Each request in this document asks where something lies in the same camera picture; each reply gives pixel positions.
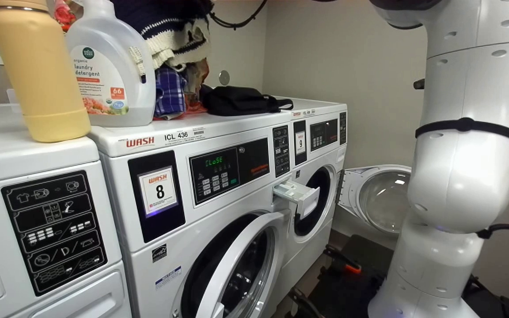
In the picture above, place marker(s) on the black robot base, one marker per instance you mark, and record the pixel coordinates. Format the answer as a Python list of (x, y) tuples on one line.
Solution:
[(357, 268)]

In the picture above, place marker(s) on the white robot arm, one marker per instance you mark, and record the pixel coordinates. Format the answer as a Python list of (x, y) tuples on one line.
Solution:
[(459, 173)]

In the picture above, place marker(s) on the white detergent drawer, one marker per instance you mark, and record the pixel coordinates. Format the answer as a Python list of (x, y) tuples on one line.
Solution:
[(304, 198)]

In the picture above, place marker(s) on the far white washing machine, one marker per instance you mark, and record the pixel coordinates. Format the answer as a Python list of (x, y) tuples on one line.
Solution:
[(318, 131)]

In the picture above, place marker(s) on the white washing machine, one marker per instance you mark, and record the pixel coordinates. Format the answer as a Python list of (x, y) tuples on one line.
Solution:
[(318, 131), (58, 244), (175, 184)]

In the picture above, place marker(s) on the black cloth bag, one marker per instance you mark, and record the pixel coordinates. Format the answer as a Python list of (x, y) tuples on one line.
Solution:
[(231, 101)]

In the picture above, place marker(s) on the middle white washing machine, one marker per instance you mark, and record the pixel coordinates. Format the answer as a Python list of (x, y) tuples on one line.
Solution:
[(175, 184)]

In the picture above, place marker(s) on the round glass washer door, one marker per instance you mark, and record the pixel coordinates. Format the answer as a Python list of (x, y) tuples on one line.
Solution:
[(235, 272)]

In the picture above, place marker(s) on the far washer open door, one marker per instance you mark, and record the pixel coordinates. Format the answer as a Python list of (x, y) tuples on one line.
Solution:
[(376, 196)]

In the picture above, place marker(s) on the pile of folded clothes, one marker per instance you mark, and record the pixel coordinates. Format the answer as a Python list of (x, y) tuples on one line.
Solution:
[(178, 35)]

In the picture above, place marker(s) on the white laundry detergent jug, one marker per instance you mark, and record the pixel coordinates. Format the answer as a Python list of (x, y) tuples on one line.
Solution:
[(113, 67)]

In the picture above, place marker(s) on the near white washing machine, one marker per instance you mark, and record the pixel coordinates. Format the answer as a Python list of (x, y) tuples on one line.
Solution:
[(58, 244)]

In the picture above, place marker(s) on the yellow insulated bottle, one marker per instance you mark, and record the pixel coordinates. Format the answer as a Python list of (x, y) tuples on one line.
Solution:
[(39, 67)]

